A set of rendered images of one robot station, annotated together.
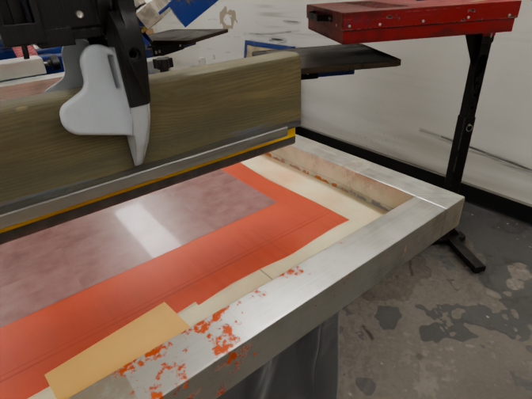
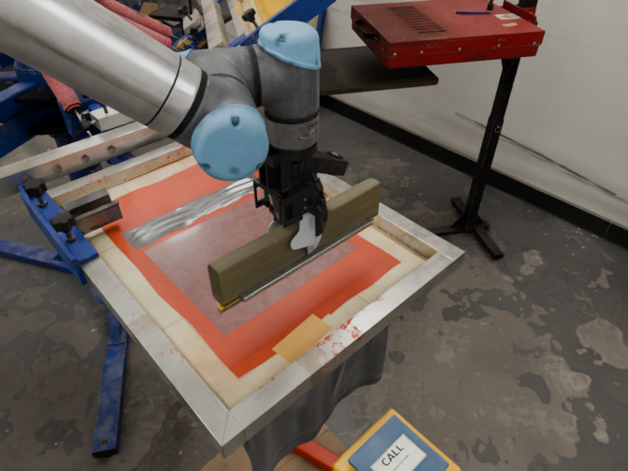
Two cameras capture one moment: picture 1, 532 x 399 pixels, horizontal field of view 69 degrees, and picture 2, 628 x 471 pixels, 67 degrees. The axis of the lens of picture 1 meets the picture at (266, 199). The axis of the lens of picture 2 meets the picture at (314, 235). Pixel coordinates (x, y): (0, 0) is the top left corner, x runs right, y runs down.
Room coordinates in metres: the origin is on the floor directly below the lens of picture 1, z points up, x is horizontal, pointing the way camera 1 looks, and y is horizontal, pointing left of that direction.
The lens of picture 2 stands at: (-0.30, 0.16, 1.63)
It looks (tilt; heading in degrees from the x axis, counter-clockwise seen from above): 40 degrees down; 354
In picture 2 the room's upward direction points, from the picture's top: straight up
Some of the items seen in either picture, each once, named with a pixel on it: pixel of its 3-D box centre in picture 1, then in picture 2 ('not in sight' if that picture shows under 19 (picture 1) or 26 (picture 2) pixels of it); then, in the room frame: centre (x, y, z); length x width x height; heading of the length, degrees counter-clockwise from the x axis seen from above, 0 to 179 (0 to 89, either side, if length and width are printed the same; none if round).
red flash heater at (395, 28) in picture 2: (404, 16); (444, 29); (1.51, -0.53, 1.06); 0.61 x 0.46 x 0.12; 97
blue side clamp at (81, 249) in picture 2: not in sight; (61, 232); (0.53, 0.62, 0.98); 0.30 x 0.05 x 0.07; 37
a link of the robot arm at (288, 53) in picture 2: not in sight; (288, 72); (0.30, 0.13, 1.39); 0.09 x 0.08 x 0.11; 100
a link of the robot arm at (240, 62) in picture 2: not in sight; (213, 86); (0.26, 0.22, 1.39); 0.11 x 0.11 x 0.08; 10
